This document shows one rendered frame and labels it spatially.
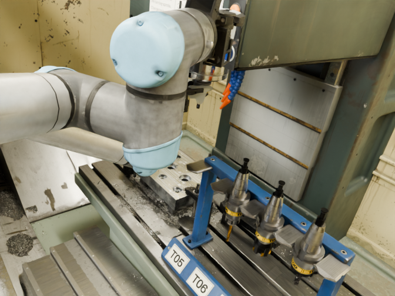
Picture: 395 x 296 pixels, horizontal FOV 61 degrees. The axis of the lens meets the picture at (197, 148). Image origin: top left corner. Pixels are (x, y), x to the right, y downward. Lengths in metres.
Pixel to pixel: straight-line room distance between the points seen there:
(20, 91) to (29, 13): 1.49
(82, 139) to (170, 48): 0.46
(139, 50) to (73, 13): 1.59
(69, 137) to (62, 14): 1.23
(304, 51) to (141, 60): 0.57
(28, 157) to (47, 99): 1.49
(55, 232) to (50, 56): 0.89
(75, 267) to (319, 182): 0.99
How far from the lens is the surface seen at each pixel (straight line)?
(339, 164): 1.40
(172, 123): 0.42
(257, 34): 0.73
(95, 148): 0.80
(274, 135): 1.49
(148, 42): 0.36
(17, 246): 1.56
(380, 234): 1.86
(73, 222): 1.69
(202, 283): 1.03
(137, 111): 0.41
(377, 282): 1.84
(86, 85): 0.47
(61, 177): 1.84
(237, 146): 1.66
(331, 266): 0.79
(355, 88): 1.32
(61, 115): 0.44
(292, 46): 0.83
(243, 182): 0.85
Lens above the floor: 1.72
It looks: 28 degrees down
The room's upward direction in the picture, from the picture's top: 9 degrees clockwise
